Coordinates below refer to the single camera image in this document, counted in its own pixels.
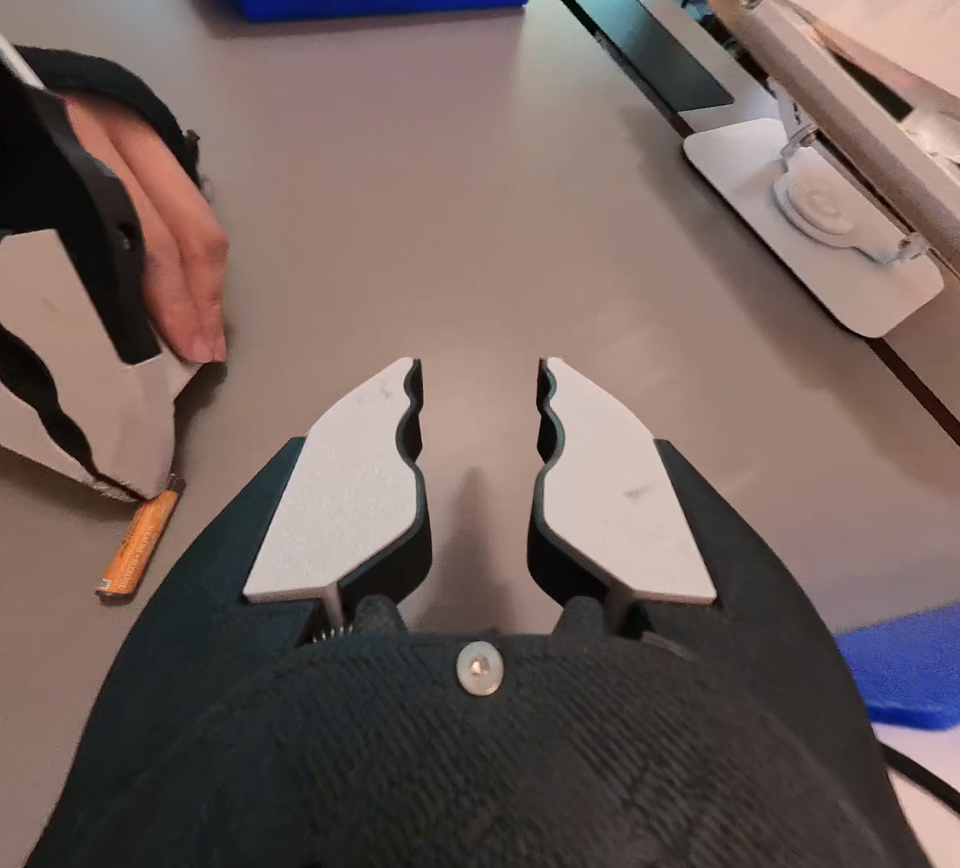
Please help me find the person's left hand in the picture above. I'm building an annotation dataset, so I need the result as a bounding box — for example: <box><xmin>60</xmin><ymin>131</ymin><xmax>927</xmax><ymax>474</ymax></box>
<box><xmin>63</xmin><ymin>95</ymin><xmax>230</xmax><ymax>365</ymax></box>

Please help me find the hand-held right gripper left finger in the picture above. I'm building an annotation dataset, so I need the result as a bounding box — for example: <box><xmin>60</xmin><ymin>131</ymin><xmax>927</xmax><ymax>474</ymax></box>
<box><xmin>241</xmin><ymin>356</ymin><xmax>434</xmax><ymax>608</ymax></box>

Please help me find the black cable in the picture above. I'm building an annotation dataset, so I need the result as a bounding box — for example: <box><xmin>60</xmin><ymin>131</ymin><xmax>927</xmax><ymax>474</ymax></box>
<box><xmin>881</xmin><ymin>740</ymin><xmax>960</xmax><ymax>812</ymax></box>

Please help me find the wooden document stand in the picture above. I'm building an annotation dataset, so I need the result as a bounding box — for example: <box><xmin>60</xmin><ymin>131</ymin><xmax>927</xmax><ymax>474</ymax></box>
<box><xmin>682</xmin><ymin>0</ymin><xmax>960</xmax><ymax>342</ymax></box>

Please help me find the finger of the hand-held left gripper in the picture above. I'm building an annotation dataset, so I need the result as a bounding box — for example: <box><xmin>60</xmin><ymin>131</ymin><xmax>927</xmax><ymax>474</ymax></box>
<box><xmin>0</xmin><ymin>230</ymin><xmax>205</xmax><ymax>501</ymax></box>
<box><xmin>0</xmin><ymin>380</ymin><xmax>142</xmax><ymax>503</ymax></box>

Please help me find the blue pad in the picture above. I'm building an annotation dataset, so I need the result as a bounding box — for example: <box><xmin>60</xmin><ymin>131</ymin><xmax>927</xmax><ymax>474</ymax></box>
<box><xmin>834</xmin><ymin>604</ymin><xmax>960</xmax><ymax>732</ymax></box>

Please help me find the orange battery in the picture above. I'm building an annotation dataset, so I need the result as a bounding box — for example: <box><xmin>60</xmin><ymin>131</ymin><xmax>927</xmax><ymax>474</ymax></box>
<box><xmin>96</xmin><ymin>478</ymin><xmax>185</xmax><ymax>597</ymax></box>

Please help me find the grey desk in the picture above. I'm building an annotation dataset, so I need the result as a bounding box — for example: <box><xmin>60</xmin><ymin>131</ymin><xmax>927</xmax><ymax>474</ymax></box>
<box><xmin>0</xmin><ymin>0</ymin><xmax>960</xmax><ymax>868</ymax></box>

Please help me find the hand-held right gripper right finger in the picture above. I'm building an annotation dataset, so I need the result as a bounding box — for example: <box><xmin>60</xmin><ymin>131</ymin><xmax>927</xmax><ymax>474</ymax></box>
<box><xmin>527</xmin><ymin>356</ymin><xmax>719</xmax><ymax>623</ymax></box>

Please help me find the black desk cable cover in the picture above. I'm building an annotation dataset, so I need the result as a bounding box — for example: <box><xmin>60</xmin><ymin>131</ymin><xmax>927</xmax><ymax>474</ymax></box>
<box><xmin>541</xmin><ymin>0</ymin><xmax>735</xmax><ymax>113</ymax></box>

